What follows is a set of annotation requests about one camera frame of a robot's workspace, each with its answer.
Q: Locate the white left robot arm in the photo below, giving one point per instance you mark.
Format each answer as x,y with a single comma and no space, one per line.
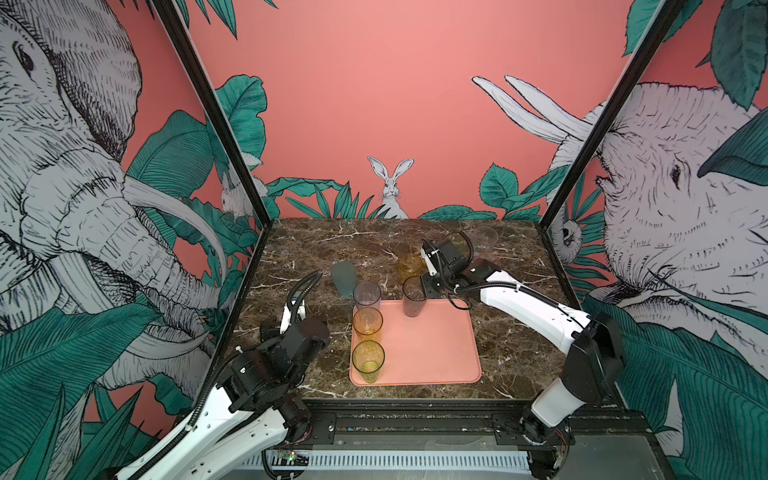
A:
252,404

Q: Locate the tall yellow glass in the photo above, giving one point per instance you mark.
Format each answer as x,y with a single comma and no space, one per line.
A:
367,323

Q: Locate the frosted teal glass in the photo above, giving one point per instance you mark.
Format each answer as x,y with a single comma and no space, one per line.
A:
344,277

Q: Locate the black front rail base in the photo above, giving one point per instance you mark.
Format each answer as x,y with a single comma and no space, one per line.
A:
598,443

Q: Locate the clear blue tall glass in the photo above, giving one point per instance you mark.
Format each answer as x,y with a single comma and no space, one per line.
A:
367,294

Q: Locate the black left corner post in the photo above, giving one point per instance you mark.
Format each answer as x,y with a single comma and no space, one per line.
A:
172,21

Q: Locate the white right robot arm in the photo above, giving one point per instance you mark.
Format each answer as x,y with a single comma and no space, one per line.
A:
592,343

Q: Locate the black right corner post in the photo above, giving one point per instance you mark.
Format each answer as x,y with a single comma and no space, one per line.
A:
660,23

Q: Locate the short yellow glass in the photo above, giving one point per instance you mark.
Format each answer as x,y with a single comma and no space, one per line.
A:
409,265

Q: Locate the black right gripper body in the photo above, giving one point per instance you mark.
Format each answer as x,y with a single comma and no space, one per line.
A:
436,286

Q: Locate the green glass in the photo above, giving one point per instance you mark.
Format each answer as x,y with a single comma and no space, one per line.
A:
368,359

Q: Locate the clear colourless glass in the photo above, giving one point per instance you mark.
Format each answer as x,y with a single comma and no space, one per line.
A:
485,239

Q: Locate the white perforated strip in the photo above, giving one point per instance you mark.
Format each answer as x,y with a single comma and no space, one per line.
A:
515,462

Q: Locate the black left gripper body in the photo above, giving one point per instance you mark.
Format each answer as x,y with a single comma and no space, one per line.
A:
271,335

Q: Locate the dark smoky glass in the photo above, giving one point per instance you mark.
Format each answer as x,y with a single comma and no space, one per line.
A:
414,298

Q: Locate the pink tray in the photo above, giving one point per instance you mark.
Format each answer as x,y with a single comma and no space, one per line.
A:
436,347

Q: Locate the black corner post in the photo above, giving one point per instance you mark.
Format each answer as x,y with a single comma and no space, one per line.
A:
660,23
172,21

